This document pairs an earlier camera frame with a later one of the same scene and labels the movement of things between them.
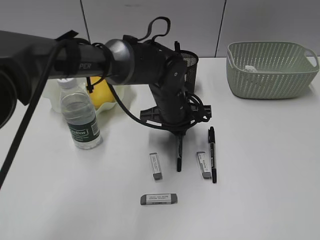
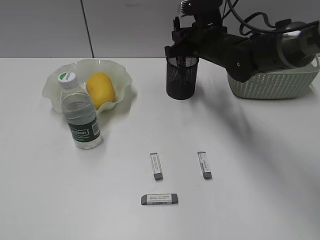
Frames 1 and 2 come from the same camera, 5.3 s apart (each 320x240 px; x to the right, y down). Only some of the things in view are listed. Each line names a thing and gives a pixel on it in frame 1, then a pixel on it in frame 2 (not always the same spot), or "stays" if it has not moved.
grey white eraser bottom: (158, 198) stays
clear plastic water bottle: (79, 114) stays
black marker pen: (212, 140) → (176, 24)
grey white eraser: (205, 171) stays
